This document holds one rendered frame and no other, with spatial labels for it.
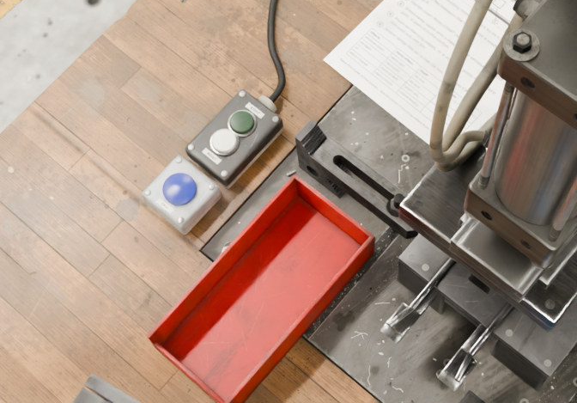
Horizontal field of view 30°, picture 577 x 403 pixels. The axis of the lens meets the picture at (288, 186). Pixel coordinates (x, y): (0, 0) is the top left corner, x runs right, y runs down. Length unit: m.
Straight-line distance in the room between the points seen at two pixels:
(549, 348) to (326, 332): 0.25
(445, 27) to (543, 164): 0.63
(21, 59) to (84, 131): 1.15
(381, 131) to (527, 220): 0.47
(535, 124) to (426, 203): 0.31
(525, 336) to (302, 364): 0.25
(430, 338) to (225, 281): 0.24
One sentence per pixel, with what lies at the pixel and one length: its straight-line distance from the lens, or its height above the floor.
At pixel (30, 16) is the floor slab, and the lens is 2.56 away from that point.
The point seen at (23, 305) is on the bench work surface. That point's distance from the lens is 1.31.
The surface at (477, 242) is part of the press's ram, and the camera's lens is 0.98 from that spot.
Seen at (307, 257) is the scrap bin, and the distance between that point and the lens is 1.26.
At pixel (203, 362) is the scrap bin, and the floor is 0.91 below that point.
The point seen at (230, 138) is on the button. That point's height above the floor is 0.94.
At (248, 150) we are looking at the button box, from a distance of 1.29.
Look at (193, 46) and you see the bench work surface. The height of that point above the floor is 0.90.
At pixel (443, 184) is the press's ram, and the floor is 1.14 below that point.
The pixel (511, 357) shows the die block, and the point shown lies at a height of 0.95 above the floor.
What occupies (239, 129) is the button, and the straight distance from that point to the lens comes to 1.29.
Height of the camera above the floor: 2.11
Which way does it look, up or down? 68 degrees down
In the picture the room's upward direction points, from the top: 10 degrees counter-clockwise
